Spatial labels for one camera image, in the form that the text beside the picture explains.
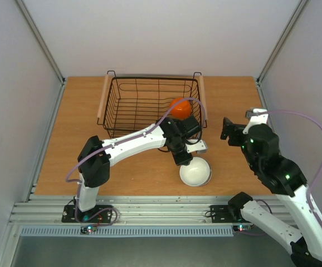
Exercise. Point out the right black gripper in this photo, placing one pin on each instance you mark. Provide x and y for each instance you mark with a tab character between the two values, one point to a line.
232	133

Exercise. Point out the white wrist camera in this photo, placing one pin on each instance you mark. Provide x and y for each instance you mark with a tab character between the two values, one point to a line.
256	116
195	146

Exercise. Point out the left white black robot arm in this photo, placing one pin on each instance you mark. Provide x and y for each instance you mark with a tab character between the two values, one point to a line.
180	137

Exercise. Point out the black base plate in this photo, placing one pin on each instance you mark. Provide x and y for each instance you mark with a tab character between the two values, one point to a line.
98	214
222	214

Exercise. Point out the white bowl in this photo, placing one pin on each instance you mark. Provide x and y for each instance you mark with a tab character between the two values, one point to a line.
195	173

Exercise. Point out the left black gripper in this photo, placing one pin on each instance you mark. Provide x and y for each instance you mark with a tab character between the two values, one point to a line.
181	161

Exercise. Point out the circuit board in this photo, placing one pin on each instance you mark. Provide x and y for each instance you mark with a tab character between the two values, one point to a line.
88	229
242	228

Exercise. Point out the left circuit board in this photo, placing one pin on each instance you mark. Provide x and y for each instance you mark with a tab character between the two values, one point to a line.
88	229

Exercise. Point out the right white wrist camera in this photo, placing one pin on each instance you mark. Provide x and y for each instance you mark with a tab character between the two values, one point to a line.
256	116

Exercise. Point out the pale green bowl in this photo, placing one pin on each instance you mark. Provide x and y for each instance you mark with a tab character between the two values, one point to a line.
209	175

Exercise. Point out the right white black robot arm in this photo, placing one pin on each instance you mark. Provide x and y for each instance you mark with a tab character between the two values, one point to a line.
283	177

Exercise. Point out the black wire dish rack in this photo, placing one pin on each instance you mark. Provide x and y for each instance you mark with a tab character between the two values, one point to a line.
131	103

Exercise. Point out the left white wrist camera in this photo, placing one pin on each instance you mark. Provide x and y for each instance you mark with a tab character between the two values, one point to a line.
195	146

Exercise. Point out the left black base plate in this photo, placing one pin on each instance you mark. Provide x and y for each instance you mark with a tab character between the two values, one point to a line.
98	214

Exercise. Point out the grey slotted cable duct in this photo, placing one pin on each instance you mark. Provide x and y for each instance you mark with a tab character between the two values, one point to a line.
130	231

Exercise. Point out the orange bowl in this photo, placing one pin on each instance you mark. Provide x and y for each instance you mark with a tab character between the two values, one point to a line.
182	110

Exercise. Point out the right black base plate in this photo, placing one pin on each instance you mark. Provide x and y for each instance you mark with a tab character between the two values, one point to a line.
222	214

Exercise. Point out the right circuit board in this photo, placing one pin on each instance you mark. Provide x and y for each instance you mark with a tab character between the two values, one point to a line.
242	228

